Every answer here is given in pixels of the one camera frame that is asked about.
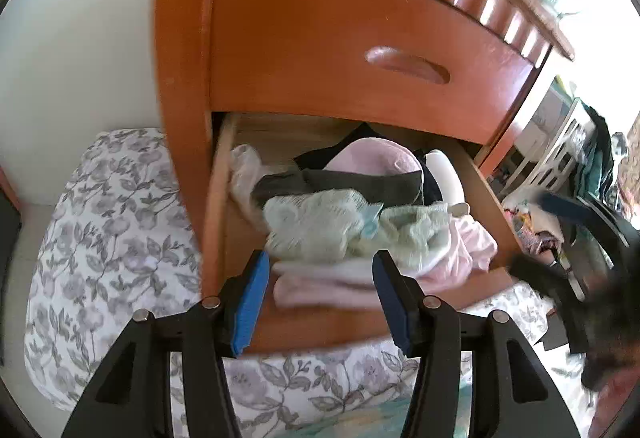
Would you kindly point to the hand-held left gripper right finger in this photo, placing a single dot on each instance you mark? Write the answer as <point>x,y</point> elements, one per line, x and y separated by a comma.
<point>395,308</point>

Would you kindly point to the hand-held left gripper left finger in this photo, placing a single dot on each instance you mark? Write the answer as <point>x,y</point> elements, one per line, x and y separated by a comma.
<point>250,303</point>

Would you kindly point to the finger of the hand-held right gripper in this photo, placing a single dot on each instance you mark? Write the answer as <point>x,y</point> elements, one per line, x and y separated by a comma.
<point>565,208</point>
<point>537,274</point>

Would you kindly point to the wooden drawer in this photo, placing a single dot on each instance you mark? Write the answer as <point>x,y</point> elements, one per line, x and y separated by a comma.
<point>300,42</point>
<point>240,243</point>

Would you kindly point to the light green lace underwear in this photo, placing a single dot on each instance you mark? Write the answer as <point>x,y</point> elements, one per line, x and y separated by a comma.
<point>310,223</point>

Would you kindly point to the person's right forearm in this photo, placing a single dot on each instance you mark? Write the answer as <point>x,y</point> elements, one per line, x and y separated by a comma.
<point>617,413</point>

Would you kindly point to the closed wooden drawer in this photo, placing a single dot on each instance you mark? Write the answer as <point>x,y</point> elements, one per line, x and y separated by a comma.
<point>300,42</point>

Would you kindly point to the colourful small cloth pile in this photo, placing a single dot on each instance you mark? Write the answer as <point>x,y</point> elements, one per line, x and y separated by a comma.
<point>530,228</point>

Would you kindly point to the white laundry basket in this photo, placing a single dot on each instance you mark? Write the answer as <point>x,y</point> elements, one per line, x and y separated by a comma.
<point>545,162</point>

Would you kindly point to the dark clothes pile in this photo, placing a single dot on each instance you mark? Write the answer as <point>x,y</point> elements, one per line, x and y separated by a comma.
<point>595,157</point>

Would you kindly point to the pale pink cloth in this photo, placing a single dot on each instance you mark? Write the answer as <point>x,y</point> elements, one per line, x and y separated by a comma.
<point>465,248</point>

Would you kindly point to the brown patterned curtain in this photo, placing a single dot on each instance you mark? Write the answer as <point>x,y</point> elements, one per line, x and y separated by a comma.
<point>631,167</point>

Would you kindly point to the white storage box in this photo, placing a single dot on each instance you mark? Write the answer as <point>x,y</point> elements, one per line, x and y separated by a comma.
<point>547,117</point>

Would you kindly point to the light blue checked blanket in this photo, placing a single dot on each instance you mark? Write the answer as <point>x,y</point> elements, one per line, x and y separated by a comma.
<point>350,420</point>

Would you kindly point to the cream white garment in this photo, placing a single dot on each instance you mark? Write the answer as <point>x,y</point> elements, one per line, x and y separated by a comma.
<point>447,178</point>

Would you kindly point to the dark grey cloth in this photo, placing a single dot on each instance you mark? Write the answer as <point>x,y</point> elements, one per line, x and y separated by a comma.
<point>360,188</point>

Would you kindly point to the white crumpled cloth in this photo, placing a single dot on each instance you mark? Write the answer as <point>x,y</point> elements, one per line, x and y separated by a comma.
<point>245,172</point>

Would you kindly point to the grey floral bed sheet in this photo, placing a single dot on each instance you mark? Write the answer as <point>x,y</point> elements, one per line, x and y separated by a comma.
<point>115,243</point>

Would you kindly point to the pink padded bra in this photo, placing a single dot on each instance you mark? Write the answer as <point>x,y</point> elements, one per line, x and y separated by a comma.
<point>375,155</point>

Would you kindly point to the black cloth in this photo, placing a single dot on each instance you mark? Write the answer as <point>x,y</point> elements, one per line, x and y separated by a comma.
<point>350,135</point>

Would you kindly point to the wooden nightstand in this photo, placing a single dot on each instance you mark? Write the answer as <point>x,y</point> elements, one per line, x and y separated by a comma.
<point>180,67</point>

